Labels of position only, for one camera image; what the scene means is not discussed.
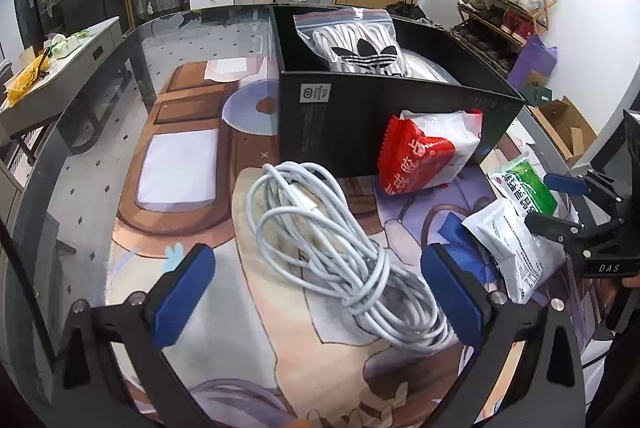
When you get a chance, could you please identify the dark green box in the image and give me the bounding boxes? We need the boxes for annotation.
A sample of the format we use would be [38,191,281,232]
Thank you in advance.
[530,82,553,106]

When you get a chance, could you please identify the black cardboard box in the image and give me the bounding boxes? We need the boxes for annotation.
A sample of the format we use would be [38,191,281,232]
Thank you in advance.
[270,5,526,181]

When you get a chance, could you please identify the printed cartoon table mat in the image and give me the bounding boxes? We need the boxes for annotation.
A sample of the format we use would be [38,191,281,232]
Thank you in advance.
[105,58,616,428]

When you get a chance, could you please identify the white printed packet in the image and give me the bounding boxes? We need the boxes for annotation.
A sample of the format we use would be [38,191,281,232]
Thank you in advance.
[461,198,568,303]

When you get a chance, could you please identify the green white packet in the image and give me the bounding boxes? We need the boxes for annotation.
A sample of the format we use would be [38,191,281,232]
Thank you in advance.
[487,153,558,219]

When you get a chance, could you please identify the white cable coil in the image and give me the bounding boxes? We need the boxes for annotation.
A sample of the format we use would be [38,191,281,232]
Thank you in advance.
[246,162,456,354]

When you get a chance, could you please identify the red white snack packet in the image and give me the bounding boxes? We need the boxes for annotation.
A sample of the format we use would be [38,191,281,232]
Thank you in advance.
[377,109,483,196]

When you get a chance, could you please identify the purple paper bag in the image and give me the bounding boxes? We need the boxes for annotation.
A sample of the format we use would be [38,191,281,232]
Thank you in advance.
[507,34,558,96]

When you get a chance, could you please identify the zip bag of white laces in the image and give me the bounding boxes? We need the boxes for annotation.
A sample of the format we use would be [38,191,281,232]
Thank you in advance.
[293,6,413,79]

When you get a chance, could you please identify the green white wrappers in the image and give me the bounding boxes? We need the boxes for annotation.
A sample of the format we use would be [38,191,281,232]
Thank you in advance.
[47,28,93,58]

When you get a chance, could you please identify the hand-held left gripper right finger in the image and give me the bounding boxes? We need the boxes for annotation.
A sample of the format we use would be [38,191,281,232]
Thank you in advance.
[420,245,587,428]

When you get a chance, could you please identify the flat brown cardboard box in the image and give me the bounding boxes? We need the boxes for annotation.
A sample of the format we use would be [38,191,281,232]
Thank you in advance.
[530,95,598,161]

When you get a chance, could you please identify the grey coffee table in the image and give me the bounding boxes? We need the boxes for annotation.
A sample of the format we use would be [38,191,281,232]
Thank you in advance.
[0,16,151,159]

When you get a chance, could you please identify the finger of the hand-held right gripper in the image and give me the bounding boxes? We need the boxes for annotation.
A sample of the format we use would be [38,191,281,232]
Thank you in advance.
[544,168,628,213]
[525,212,621,259]

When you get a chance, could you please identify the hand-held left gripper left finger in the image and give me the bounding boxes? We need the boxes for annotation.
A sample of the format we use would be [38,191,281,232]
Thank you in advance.
[50,243,217,428]

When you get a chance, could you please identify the yellow plastic bag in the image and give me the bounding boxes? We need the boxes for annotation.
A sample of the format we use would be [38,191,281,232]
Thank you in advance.
[5,50,51,106]

